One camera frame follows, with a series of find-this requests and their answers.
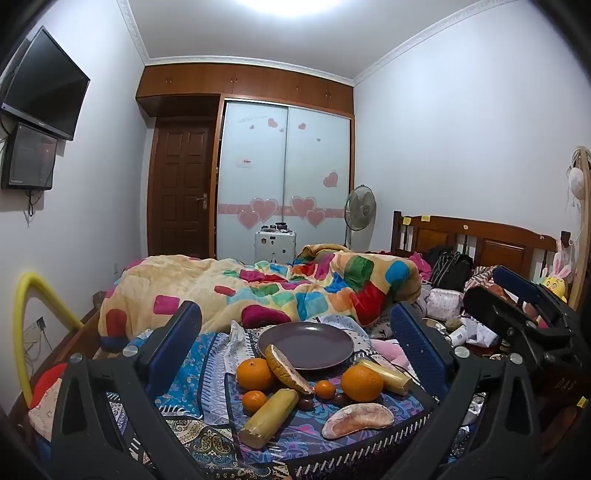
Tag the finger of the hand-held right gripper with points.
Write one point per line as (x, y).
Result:
(517, 281)
(489, 309)

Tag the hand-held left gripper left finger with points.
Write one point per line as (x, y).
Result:
(177, 339)

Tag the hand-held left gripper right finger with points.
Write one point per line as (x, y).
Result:
(415, 339)

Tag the large orange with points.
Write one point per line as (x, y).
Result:
(362, 382)
(255, 374)

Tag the red grape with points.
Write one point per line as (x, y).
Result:
(340, 398)
(305, 403)

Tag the small tangerine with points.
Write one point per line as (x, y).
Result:
(254, 401)
(325, 389)

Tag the peeled pink pomelo segment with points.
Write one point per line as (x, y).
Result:
(358, 420)

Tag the purple plate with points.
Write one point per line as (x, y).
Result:
(309, 344)

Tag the pomelo slice with peel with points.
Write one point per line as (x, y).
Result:
(286, 369)

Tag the pink cloth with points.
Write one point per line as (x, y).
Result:
(392, 350)

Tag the striped cloth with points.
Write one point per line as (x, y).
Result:
(482, 277)

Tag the blue patterned bedsheet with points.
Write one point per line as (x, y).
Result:
(198, 369)

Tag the white bottle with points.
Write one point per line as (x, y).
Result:
(459, 334)

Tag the yellow plush toy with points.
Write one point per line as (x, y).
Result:
(556, 284)

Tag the wooden bed headboard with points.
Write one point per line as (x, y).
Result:
(498, 244)

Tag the pink dotted pouch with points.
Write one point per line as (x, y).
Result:
(443, 302)

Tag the black backpack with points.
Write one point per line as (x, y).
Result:
(450, 272)

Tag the wooden hoop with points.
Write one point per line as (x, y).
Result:
(586, 230)

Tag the colourful patchwork blanket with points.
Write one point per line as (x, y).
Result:
(277, 286)

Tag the white fluffy pompom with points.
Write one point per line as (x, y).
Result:
(576, 181)

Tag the red cloth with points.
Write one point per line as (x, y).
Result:
(51, 383)

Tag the white suitcase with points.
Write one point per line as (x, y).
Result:
(274, 247)

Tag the standing fan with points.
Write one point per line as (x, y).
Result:
(361, 205)

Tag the brown wooden door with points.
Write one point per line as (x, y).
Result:
(178, 184)

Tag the wooden wardrobe with heart stickers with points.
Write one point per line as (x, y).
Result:
(254, 161)

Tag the white wall socket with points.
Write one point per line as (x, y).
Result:
(34, 330)

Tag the small black wall monitor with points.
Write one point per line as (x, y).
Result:
(30, 157)

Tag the black wall television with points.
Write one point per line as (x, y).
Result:
(46, 87)

